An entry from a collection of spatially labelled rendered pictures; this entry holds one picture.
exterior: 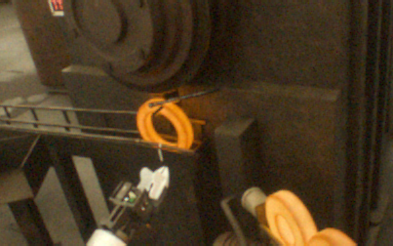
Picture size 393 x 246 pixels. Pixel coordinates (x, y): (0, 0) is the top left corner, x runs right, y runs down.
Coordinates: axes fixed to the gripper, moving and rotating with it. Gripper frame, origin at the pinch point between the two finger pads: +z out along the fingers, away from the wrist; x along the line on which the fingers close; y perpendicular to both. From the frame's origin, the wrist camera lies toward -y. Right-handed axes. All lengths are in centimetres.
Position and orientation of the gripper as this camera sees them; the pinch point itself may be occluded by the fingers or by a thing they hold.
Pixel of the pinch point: (164, 173)
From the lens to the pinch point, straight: 100.8
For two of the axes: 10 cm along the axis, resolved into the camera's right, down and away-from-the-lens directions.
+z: 4.5, -7.1, 5.4
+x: -8.4, -1.4, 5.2
